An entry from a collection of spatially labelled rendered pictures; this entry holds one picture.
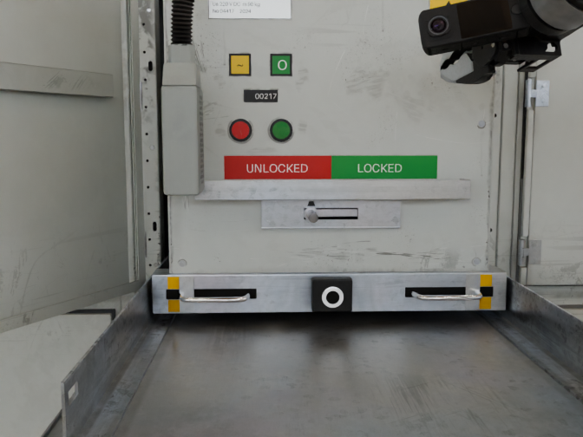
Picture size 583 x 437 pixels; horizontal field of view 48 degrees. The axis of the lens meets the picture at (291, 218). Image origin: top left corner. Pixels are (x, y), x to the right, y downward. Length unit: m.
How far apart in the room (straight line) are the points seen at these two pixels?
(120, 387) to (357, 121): 0.50
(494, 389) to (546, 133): 0.65
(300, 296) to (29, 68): 0.54
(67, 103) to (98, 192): 0.17
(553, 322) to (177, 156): 0.54
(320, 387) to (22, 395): 0.77
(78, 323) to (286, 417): 0.70
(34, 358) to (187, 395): 0.65
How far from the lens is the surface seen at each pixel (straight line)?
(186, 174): 0.88
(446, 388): 0.79
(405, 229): 1.01
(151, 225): 1.28
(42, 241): 1.14
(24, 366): 1.38
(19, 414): 1.42
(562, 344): 0.90
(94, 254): 1.23
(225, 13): 1.00
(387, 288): 1.01
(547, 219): 1.34
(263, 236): 0.99
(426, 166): 1.01
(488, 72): 0.80
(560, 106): 1.34
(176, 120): 0.88
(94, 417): 0.72
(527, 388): 0.82
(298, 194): 0.95
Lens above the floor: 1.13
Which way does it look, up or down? 7 degrees down
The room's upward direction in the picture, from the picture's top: straight up
